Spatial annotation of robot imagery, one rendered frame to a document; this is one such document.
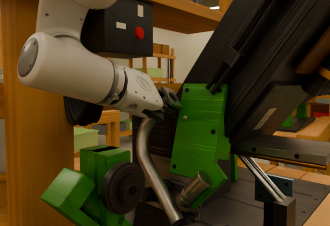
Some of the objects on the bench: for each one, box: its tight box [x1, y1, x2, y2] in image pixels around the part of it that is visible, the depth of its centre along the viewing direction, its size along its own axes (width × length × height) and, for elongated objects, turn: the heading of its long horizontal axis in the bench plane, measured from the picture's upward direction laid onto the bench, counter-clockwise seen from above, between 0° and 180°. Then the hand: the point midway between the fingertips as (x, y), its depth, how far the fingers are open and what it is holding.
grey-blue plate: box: [254, 173, 294, 226], centre depth 73 cm, size 10×2×14 cm
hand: (164, 102), depth 66 cm, fingers closed on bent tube, 3 cm apart
